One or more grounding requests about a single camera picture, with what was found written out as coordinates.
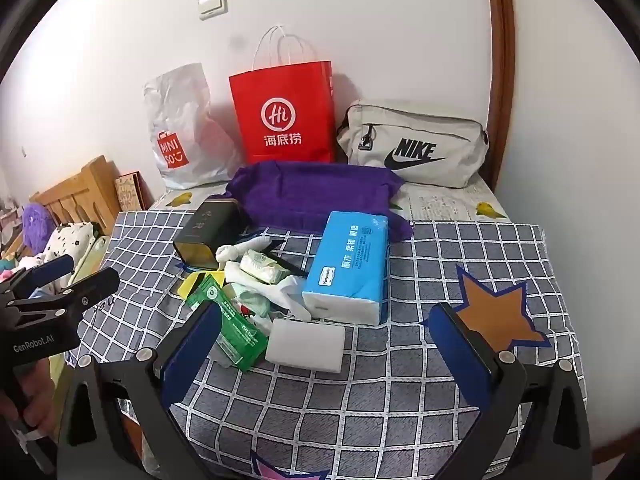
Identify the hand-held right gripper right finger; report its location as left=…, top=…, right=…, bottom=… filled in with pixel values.
left=430, top=301, right=593, bottom=480

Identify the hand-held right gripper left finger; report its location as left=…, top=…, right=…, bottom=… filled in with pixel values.
left=56, top=301, right=223, bottom=480

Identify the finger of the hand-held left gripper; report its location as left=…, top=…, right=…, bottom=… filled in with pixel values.
left=5, top=267, right=121, bottom=317
left=14, top=254, right=75, bottom=292

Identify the green wipes packet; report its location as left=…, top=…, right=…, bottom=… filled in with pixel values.
left=186, top=274, right=271, bottom=373

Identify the yellow pouch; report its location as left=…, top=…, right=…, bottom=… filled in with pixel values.
left=177, top=272, right=226, bottom=296

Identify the small pale tissue packet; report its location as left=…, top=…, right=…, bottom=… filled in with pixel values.
left=240, top=250, right=291, bottom=283

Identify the white sponge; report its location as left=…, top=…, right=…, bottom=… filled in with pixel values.
left=265, top=318, right=347, bottom=374

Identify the dark tin box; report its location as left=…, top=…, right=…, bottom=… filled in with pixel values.
left=172, top=199, right=246, bottom=270

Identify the black watch strap with holes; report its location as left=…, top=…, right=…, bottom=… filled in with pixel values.
left=270, top=255, right=311, bottom=278

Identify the blue tissue pack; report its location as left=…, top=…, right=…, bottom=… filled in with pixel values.
left=302, top=211, right=391, bottom=326

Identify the person's left hand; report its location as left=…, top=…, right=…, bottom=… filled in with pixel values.
left=0, top=355, right=59, bottom=436

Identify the pale yellow pillow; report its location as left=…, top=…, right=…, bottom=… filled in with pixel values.
left=72, top=235, right=110, bottom=288

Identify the white dotted pillow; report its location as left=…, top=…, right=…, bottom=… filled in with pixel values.
left=40, top=221, right=101, bottom=266

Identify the purple plush toy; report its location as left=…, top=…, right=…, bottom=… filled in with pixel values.
left=21, top=202, right=56, bottom=256

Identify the grey checked blanket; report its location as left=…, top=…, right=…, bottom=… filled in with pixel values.
left=65, top=210, right=586, bottom=480

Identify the wooden headboard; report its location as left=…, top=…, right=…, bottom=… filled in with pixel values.
left=30, top=155, right=123, bottom=241

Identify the brown patterned box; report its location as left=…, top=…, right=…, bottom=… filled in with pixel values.
left=114, top=171, right=153, bottom=212

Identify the bird print table cover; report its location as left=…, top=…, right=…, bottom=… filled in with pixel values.
left=150, top=180, right=511, bottom=223

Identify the purple towel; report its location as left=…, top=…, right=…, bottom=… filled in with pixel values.
left=207, top=161, right=415, bottom=241

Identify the white plastic bag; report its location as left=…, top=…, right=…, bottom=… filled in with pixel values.
left=143, top=62, right=243, bottom=191

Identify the beige waist bag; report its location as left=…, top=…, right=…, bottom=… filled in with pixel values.
left=336, top=100, right=491, bottom=189

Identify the red paper bag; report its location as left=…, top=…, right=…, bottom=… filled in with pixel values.
left=229, top=26, right=336, bottom=165

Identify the wooden door frame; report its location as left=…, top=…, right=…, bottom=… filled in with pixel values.
left=482, top=0, right=517, bottom=192

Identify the white light switch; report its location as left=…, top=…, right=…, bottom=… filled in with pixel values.
left=197, top=0, right=228, bottom=22

